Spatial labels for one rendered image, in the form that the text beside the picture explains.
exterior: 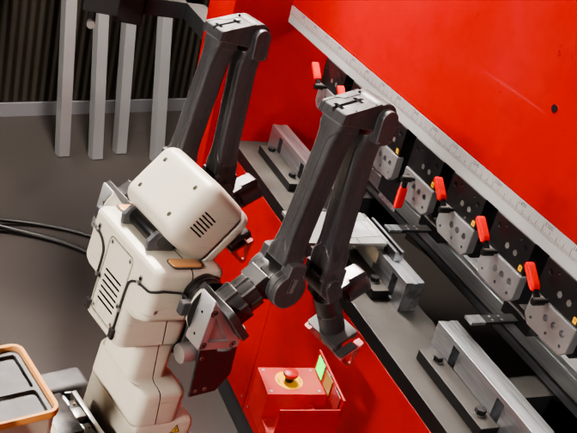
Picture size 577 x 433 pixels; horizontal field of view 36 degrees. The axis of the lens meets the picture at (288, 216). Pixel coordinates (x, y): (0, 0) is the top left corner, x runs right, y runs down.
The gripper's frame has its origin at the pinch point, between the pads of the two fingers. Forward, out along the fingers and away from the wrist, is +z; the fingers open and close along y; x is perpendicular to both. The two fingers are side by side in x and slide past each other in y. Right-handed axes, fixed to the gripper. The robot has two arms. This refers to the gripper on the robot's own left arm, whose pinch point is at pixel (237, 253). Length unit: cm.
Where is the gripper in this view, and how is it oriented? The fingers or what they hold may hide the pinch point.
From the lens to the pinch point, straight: 233.0
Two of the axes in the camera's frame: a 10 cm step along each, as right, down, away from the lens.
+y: -5.7, -4.9, 6.6
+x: -8.1, 4.8, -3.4
